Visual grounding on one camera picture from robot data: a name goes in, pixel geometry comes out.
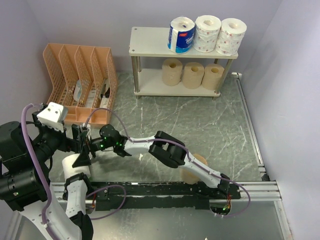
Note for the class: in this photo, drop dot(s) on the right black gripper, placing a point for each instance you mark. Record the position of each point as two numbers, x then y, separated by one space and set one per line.
84 158

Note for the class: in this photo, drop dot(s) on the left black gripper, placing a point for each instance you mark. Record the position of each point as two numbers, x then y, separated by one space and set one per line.
66 143

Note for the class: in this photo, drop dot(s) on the plain white paper roll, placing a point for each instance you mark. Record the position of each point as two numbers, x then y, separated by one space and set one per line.
70 171

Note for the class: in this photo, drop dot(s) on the brown roll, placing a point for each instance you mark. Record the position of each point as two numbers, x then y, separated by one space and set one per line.
212 76
193 75
188 177

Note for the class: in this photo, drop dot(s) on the brown roll sideways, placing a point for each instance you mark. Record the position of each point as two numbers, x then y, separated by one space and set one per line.
171 71

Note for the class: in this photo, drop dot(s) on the blue paper roll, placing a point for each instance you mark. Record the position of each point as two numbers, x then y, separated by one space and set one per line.
181 35

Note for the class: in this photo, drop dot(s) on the white dotted roll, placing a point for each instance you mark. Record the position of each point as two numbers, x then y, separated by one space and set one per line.
207 28
231 34

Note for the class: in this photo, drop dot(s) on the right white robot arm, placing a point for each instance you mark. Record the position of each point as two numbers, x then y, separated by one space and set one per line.
168 150

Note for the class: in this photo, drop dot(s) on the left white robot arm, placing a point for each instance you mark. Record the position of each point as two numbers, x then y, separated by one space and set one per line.
25 187

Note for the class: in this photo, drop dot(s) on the white two-tier shelf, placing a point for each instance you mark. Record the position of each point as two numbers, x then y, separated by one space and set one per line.
152 42

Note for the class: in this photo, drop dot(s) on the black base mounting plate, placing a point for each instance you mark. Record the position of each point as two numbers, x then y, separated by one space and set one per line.
149 195

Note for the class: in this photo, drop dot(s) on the black tool in organizer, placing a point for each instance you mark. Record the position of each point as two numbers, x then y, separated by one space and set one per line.
105 91

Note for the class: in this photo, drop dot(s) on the orange plastic file organizer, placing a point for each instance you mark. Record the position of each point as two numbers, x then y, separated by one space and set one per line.
77 74

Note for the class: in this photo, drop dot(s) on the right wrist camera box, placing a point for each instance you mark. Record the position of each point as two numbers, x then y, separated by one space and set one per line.
86 128

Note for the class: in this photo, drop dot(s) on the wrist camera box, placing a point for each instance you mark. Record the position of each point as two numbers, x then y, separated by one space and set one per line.
53 116
86 128

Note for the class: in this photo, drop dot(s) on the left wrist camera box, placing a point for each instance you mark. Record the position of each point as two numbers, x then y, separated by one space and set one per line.
53 116

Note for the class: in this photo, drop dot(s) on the aluminium rail front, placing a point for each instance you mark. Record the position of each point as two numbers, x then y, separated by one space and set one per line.
258 190

